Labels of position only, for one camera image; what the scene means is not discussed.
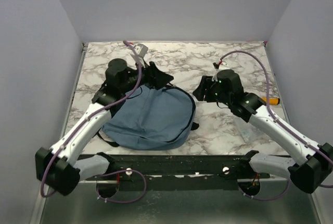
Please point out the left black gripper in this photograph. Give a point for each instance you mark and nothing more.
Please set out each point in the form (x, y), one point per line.
(155, 78)

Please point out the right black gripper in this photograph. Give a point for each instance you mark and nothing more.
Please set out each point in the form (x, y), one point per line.
(207, 82)

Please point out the blue fabric backpack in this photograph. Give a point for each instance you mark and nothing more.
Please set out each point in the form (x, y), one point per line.
(153, 120)

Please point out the yellow handled screwdriver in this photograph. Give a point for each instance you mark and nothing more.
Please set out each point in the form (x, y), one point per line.
(272, 101)

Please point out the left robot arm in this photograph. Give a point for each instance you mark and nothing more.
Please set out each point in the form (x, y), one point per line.
(59, 167)

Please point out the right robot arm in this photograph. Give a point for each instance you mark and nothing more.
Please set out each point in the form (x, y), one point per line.
(309, 164)

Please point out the clear plastic screw box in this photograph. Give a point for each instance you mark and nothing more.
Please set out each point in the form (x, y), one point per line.
(248, 132)

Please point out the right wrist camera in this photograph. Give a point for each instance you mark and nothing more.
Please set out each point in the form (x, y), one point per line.
(219, 66)

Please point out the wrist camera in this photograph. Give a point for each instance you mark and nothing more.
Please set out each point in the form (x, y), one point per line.
(219, 66)
(140, 49)

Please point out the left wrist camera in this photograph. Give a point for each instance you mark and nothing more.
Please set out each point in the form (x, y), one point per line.
(140, 49)

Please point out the black mounting base plate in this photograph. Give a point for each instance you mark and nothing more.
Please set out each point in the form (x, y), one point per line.
(177, 172)

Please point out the aluminium rail frame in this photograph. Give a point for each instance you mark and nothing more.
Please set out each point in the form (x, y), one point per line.
(140, 108)

